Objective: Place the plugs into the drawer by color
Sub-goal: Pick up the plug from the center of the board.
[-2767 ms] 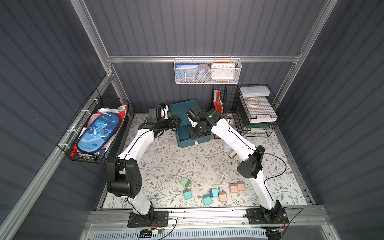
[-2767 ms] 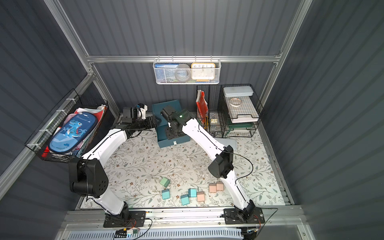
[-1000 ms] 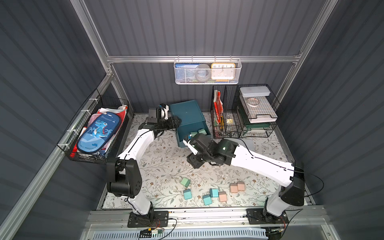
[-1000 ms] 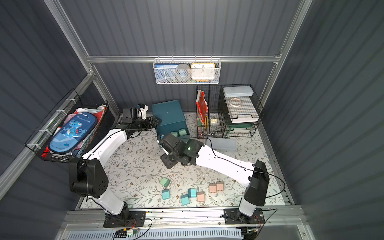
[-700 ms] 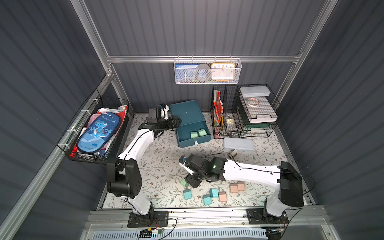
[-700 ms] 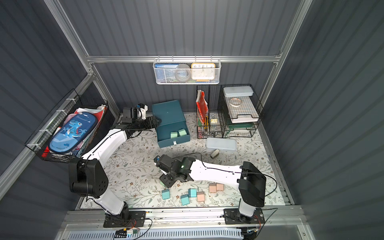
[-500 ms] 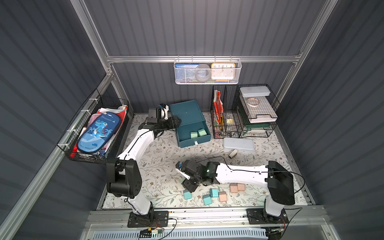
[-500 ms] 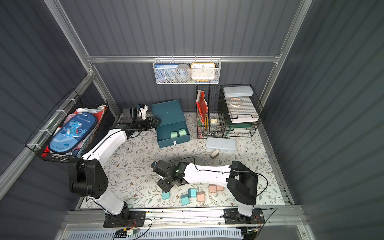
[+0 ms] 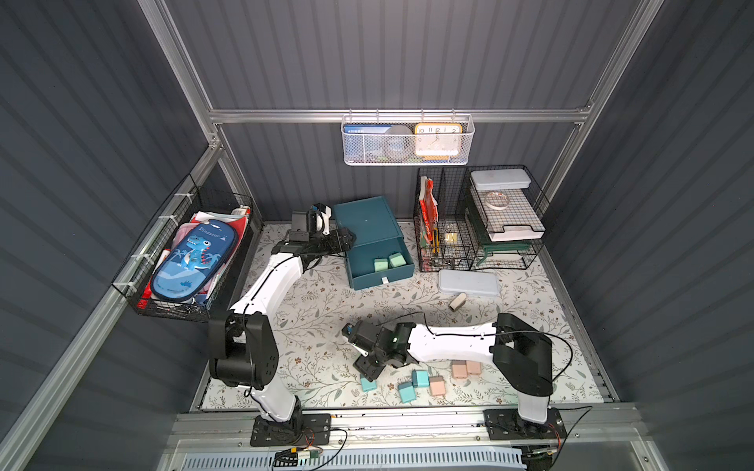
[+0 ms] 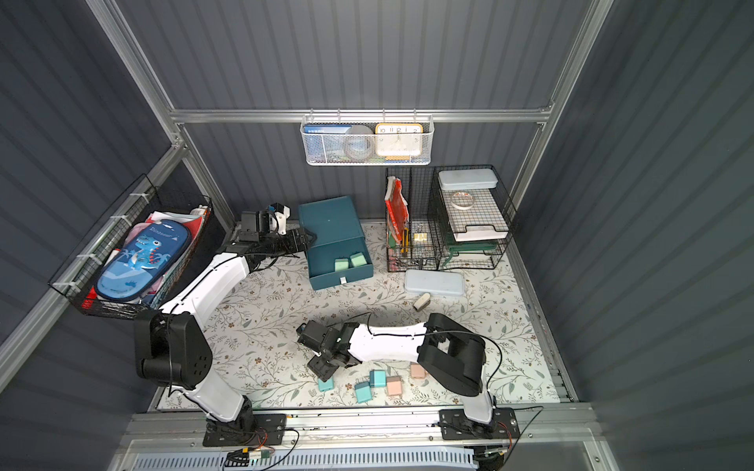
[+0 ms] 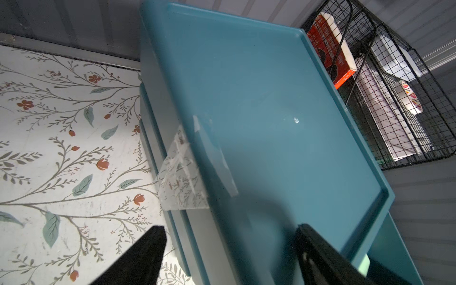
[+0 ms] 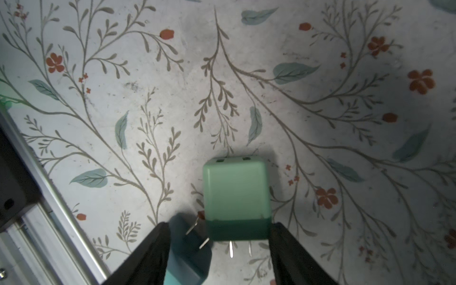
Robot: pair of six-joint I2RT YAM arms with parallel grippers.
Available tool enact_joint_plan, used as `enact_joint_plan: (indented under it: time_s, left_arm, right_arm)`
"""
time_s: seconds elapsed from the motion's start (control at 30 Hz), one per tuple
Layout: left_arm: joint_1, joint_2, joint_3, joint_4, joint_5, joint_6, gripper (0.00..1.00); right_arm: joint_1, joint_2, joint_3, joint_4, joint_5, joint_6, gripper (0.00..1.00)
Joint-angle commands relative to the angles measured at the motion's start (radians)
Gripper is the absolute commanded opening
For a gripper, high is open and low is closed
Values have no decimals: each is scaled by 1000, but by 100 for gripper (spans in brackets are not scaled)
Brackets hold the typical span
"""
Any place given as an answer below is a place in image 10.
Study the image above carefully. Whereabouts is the teal drawer cabinet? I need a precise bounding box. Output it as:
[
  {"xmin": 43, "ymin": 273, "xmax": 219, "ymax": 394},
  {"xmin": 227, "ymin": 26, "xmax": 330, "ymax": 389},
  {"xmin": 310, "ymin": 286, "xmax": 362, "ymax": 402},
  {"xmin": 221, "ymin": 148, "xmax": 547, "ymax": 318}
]
[{"xmin": 298, "ymin": 196, "xmax": 366, "ymax": 258}]

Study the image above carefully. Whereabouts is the light green plug one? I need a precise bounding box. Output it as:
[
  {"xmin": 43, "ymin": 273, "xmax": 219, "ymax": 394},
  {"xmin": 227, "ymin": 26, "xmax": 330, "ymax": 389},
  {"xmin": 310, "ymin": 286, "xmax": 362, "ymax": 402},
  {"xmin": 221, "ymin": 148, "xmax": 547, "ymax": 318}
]
[{"xmin": 334, "ymin": 258, "xmax": 350, "ymax": 272}]

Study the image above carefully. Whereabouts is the light green plug two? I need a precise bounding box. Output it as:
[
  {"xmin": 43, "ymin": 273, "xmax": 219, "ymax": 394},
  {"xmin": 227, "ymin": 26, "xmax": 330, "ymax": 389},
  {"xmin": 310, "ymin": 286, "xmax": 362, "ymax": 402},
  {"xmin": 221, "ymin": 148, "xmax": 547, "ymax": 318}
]
[{"xmin": 350, "ymin": 252, "xmax": 368, "ymax": 267}]

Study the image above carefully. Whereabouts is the teal plug one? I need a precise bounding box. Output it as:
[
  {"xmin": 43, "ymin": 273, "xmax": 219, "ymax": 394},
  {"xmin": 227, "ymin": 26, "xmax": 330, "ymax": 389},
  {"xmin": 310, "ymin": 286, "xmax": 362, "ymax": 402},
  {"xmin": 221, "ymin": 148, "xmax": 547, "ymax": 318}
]
[{"xmin": 317, "ymin": 378, "xmax": 335, "ymax": 393}]

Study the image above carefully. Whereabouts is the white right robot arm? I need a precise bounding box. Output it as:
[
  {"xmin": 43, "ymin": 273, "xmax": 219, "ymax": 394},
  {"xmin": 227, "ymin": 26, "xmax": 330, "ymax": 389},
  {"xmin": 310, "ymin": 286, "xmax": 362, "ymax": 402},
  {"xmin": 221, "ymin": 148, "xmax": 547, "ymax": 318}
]
[{"xmin": 296, "ymin": 313, "xmax": 494, "ymax": 426}]

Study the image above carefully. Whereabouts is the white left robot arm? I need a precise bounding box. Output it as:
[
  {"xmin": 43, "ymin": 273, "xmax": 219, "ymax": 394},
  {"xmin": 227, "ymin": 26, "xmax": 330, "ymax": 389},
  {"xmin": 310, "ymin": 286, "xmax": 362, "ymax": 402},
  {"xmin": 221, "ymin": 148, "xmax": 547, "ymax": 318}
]
[{"xmin": 134, "ymin": 227, "xmax": 316, "ymax": 431}]

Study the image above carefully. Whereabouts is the teal plug two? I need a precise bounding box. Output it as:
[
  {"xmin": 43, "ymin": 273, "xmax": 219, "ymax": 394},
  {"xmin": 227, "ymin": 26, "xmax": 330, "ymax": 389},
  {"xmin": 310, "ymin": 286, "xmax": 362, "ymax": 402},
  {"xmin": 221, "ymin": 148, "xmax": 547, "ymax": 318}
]
[{"xmin": 369, "ymin": 370, "xmax": 387, "ymax": 388}]

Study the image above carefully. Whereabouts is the teal plug three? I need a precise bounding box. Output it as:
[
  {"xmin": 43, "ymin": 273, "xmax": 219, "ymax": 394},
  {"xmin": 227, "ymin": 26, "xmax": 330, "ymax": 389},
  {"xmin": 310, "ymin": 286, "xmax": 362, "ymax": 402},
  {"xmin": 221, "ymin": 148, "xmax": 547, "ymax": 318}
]
[{"xmin": 353, "ymin": 382, "xmax": 373, "ymax": 403}]

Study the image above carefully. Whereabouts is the pink plug three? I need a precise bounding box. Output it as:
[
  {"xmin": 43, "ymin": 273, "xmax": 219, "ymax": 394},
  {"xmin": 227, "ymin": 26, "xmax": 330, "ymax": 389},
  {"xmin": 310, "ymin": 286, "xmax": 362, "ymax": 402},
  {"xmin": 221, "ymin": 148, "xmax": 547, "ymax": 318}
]
[{"xmin": 386, "ymin": 376, "xmax": 403, "ymax": 396}]

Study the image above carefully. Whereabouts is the floral table mat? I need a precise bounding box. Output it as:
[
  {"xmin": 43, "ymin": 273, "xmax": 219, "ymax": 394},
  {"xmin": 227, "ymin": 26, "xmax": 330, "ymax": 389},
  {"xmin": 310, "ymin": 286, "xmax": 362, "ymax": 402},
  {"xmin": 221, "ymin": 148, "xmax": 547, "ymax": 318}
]
[{"xmin": 155, "ymin": 220, "xmax": 561, "ymax": 410}]

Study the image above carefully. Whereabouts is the pink plug one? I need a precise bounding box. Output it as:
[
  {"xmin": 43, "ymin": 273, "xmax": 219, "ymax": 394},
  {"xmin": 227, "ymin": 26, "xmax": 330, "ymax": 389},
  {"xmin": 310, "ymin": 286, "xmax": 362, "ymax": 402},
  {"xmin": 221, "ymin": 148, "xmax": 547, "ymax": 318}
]
[{"xmin": 410, "ymin": 363, "xmax": 427, "ymax": 379}]

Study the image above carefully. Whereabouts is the small beige eraser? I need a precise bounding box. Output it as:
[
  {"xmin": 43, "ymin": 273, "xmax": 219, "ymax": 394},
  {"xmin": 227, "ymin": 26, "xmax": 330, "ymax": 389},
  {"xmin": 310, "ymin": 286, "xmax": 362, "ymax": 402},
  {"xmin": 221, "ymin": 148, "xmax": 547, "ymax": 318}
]
[{"xmin": 414, "ymin": 292, "xmax": 431, "ymax": 312}]

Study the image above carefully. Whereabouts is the grey pencil box on table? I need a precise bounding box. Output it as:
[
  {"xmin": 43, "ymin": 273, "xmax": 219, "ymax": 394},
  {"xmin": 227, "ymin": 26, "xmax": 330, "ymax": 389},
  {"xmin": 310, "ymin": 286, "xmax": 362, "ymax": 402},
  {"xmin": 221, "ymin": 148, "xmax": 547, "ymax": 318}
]
[{"xmin": 404, "ymin": 270, "xmax": 465, "ymax": 296}]

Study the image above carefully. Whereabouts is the blue dinosaur pencil case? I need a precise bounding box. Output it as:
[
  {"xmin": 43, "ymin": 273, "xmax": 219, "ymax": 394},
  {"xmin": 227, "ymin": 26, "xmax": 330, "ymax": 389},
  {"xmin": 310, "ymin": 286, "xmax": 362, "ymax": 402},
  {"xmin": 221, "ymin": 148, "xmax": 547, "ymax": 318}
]
[{"xmin": 94, "ymin": 220, "xmax": 192, "ymax": 302}]

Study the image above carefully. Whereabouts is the red book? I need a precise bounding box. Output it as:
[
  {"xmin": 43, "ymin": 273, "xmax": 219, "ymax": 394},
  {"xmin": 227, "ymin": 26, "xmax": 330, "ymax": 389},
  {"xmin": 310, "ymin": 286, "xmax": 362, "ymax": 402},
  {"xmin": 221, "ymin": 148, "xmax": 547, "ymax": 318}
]
[{"xmin": 384, "ymin": 176, "xmax": 410, "ymax": 245}]

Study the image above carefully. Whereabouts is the grey tape roll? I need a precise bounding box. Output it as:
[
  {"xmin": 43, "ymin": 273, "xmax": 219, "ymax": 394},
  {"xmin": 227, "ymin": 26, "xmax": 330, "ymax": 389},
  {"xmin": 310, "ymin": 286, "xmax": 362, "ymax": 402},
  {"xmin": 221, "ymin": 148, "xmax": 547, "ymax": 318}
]
[{"xmin": 343, "ymin": 125, "xmax": 375, "ymax": 162}]

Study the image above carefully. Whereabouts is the yellow alarm clock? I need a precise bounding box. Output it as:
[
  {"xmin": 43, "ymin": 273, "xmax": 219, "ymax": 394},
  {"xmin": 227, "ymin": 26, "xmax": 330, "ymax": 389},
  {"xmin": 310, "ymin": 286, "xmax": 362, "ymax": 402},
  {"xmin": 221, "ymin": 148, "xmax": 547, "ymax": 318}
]
[{"xmin": 374, "ymin": 123, "xmax": 424, "ymax": 159}]

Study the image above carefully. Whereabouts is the clear tape roll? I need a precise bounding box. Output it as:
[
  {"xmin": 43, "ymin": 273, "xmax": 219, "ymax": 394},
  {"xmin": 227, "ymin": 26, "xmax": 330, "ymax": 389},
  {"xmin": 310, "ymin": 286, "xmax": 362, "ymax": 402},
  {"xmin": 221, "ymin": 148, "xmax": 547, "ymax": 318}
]
[{"xmin": 451, "ymin": 192, "xmax": 474, "ymax": 211}]

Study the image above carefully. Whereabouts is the white checkered notebook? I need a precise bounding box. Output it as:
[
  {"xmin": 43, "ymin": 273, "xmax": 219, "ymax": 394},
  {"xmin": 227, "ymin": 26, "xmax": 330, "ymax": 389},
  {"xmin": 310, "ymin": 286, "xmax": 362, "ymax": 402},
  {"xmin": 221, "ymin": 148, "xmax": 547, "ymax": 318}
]
[{"xmin": 441, "ymin": 190, "xmax": 510, "ymax": 243}]

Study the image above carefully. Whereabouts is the grey pencil box on rack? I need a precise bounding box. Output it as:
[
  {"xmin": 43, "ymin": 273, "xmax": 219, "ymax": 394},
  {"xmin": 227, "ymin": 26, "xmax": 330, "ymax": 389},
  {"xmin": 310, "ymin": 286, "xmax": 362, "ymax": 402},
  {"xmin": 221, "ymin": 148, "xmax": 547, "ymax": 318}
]
[{"xmin": 438, "ymin": 168, "xmax": 499, "ymax": 192}]

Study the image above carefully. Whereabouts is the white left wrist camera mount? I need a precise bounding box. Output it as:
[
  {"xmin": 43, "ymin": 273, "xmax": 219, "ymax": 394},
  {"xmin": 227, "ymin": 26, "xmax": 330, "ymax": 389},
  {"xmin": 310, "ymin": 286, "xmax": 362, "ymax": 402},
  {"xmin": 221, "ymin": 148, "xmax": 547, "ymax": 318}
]
[{"xmin": 267, "ymin": 203, "xmax": 291, "ymax": 236}]

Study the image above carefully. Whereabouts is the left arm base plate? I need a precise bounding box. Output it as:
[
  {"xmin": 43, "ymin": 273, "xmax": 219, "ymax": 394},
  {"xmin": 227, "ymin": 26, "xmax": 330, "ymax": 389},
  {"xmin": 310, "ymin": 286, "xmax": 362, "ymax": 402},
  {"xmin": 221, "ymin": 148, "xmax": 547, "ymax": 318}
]
[{"xmin": 202, "ymin": 414, "xmax": 288, "ymax": 447}]

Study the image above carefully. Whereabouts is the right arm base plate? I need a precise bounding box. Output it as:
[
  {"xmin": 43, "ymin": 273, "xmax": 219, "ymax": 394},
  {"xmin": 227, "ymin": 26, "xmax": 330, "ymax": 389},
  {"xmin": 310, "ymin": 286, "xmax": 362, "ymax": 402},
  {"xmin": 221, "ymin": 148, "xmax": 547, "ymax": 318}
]
[{"xmin": 437, "ymin": 407, "xmax": 522, "ymax": 442}]

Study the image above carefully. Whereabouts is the white hanging wire basket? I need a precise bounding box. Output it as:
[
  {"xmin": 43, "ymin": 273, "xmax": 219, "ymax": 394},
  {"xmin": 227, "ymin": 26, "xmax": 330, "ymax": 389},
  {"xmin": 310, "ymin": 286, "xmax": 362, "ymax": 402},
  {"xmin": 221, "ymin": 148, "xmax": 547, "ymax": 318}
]
[{"xmin": 300, "ymin": 113, "xmax": 435, "ymax": 167}]

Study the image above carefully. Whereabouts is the black wire desk organizer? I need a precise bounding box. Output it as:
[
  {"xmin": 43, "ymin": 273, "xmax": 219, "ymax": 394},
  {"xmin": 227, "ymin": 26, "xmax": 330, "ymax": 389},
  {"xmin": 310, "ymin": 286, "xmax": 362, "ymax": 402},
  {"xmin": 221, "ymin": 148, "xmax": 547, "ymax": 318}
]
[{"xmin": 385, "ymin": 165, "xmax": 518, "ymax": 272}]

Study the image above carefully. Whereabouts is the black side wire basket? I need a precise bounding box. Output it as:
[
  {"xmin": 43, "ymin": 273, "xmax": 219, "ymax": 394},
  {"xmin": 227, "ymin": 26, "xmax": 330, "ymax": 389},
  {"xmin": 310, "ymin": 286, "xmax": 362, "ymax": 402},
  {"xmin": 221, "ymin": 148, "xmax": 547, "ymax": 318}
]
[{"xmin": 49, "ymin": 176, "xmax": 215, "ymax": 320}]

